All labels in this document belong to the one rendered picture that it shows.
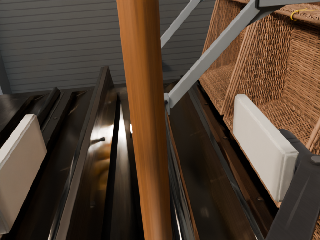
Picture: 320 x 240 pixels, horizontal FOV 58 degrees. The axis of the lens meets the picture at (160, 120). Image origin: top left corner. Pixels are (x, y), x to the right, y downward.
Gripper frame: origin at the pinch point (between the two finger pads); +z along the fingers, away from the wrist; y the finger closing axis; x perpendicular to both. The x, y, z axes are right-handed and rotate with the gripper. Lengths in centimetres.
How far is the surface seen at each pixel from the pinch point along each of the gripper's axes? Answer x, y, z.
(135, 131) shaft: -2.9, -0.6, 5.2
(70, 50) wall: -70, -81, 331
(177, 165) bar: -17.7, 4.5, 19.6
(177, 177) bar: -17.5, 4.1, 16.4
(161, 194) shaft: -9.6, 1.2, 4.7
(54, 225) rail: -40, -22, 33
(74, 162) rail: -40, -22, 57
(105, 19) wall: -39, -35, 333
